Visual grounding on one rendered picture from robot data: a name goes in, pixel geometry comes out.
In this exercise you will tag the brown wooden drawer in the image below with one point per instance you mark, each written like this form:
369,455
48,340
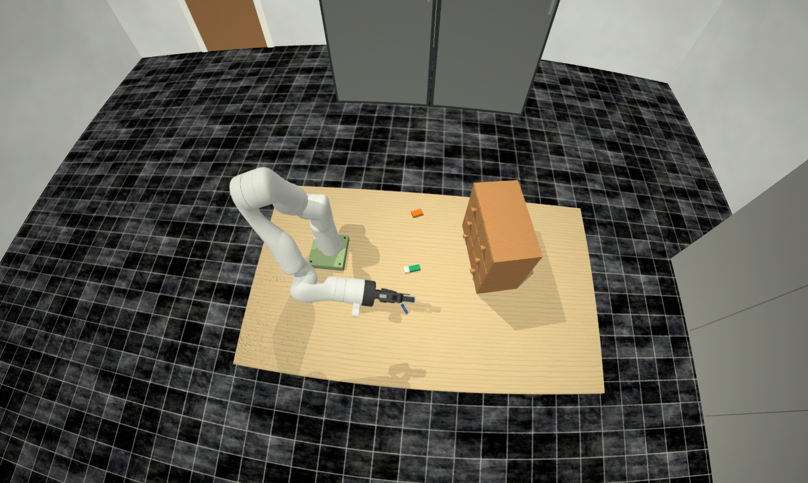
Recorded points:
467,236
475,273
476,210
479,260
471,225
485,248

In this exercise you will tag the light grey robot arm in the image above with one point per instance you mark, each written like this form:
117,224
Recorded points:
261,187

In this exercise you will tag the orange-brown wooden chest of drawers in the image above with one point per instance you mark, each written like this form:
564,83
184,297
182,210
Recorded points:
512,239

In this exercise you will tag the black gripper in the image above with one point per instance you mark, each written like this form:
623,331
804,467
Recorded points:
385,296

